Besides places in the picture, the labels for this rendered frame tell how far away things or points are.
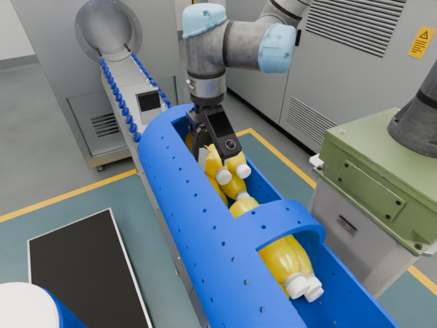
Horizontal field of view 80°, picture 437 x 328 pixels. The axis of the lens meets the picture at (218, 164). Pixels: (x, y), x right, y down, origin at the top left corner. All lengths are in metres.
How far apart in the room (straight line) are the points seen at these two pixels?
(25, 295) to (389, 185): 0.76
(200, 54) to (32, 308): 0.59
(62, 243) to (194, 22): 1.68
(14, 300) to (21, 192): 1.99
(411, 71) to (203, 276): 1.66
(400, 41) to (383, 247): 1.38
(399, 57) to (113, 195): 2.16
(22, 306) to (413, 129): 0.86
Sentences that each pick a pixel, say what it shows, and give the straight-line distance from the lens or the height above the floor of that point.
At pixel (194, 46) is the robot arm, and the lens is 0.49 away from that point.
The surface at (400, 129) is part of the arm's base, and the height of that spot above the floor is 1.29.
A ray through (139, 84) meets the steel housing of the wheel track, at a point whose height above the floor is 0.93.
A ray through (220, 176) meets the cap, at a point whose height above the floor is 1.13.
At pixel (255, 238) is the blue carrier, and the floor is 1.23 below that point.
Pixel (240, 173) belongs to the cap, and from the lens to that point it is 0.71.
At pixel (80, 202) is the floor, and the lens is 2.33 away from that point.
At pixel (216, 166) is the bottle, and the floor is 1.14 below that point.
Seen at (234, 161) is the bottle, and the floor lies 1.12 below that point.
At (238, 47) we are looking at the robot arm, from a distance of 0.46.
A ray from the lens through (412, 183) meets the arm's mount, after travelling 0.57.
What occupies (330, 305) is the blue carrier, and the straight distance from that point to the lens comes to 0.67.
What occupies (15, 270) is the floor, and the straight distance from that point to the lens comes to 2.19.
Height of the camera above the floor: 1.60
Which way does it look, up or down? 43 degrees down
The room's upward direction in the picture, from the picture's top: straight up
